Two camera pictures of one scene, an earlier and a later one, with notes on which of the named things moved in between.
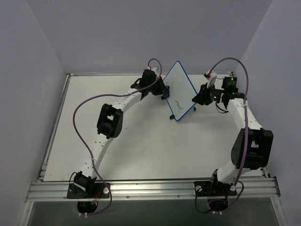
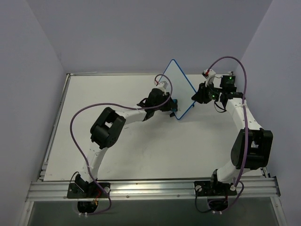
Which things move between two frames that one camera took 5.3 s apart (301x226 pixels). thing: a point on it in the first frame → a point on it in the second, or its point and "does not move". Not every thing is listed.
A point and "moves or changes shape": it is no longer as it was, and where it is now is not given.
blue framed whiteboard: x=182 y=91 does not move
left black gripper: x=161 y=87 → x=168 y=103
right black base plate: x=214 y=189 does not move
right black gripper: x=201 y=95 does not move
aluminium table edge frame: x=41 y=176 does not move
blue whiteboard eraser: x=166 y=95 moves or changes shape
